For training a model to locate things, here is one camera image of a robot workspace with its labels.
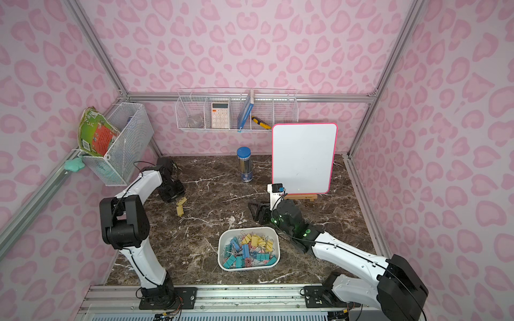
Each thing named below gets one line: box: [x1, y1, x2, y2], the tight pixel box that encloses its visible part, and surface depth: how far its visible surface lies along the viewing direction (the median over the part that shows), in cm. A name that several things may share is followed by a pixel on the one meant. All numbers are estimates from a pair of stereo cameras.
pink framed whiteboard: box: [271, 123, 338, 195], surface depth 92 cm
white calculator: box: [211, 102, 230, 129], surface depth 97 cm
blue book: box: [236, 88, 255, 131], surface depth 90 cm
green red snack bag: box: [78, 106, 120, 158], surface depth 74 cm
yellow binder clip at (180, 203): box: [176, 196, 188, 210], surface depth 100 cm
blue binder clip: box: [241, 243, 250, 260], surface depth 80 cm
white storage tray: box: [217, 226, 281, 271], surface depth 83 cm
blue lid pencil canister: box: [236, 146, 254, 183], surface depth 99 cm
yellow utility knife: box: [250, 115, 272, 130], surface depth 100 cm
